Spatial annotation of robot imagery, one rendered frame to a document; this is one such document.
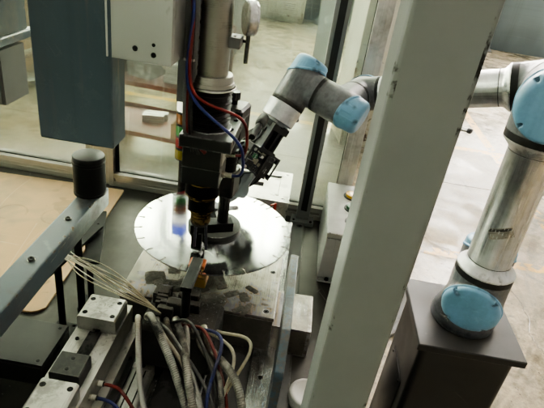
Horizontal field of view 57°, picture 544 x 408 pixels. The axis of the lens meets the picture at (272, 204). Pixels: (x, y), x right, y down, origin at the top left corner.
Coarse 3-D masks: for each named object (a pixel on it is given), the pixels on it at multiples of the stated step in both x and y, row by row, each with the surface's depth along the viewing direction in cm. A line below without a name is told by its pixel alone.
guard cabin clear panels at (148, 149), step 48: (240, 0) 128; (288, 0) 127; (240, 48) 134; (288, 48) 133; (144, 96) 143; (240, 96) 140; (0, 144) 156; (48, 144) 154; (144, 144) 151; (288, 144) 146; (336, 144) 144
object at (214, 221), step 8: (224, 200) 94; (224, 208) 95; (224, 216) 96; (208, 224) 96; (216, 224) 96; (224, 224) 97; (232, 224) 97; (192, 232) 95; (200, 232) 96; (208, 232) 96; (216, 232) 97; (192, 240) 97; (200, 240) 97; (192, 248) 98; (200, 248) 97
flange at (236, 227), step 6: (228, 216) 110; (234, 216) 110; (234, 222) 108; (234, 228) 106; (210, 234) 103; (216, 234) 103; (222, 234) 103; (228, 234) 104; (234, 234) 104; (210, 240) 102; (216, 240) 102; (222, 240) 103
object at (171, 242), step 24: (144, 216) 107; (168, 216) 108; (240, 216) 112; (264, 216) 114; (144, 240) 99; (168, 240) 100; (240, 240) 104; (264, 240) 105; (288, 240) 106; (168, 264) 94; (216, 264) 96; (240, 264) 97; (264, 264) 98
